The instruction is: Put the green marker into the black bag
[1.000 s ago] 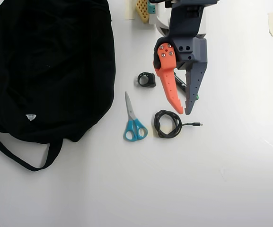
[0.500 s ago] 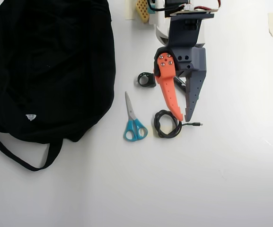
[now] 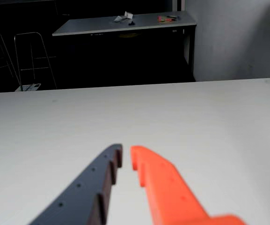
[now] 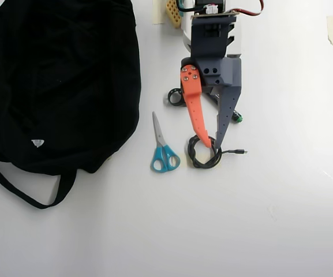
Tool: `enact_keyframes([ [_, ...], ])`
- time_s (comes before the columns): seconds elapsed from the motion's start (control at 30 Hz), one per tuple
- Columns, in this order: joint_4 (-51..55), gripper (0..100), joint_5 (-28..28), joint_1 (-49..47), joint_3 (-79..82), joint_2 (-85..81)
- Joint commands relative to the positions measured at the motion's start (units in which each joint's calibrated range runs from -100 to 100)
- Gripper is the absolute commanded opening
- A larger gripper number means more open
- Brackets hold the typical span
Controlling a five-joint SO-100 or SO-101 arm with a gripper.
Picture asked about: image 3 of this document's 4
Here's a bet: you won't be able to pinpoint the white printed flat box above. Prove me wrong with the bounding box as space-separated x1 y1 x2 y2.
15 82 42 92

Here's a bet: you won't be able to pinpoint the red yellow desk items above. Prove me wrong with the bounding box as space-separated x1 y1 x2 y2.
157 15 178 23

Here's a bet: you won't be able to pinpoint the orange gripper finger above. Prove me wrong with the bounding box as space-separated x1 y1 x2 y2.
130 144 248 225

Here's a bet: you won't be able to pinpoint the grey desk with dark legs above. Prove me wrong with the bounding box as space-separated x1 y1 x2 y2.
52 10 197 82

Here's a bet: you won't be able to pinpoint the metal wire frame chair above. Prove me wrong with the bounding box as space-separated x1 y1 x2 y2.
0 31 20 83
14 32 57 91

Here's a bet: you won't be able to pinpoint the crumpled white paper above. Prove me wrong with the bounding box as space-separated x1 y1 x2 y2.
113 11 134 24

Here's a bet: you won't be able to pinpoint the dark navy gripper finger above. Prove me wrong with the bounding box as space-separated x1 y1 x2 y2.
29 143 123 225

